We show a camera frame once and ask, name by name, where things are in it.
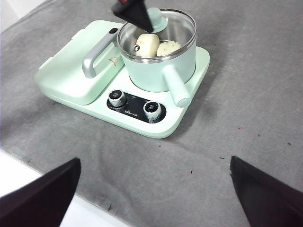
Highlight smooth white steamed bun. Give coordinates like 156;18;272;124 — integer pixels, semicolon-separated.
135;33;160;57

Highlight mint green griddle lid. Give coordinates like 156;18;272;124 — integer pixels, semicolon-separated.
35;20;126;106

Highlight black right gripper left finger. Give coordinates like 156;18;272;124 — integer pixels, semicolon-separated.
0;157;81;227

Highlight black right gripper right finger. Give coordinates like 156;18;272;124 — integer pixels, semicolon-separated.
230;155;303;227

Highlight silver griddle lid handle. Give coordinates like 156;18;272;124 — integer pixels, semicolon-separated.
82;28;119;79

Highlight silver control knob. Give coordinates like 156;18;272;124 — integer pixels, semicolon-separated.
143;101;163;120
108;89;128;107

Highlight glass pot lid green knob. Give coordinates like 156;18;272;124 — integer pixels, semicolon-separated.
117;7;197;63

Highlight twisted white bun green specks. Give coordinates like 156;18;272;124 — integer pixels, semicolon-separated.
156;40;182;57

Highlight mint green pot with handle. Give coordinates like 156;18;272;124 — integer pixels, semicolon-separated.
117;9;197;108

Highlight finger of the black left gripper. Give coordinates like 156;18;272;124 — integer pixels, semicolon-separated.
110;0;155;33

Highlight mint green breakfast machine base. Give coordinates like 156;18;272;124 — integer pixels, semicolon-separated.
34;20;211;139

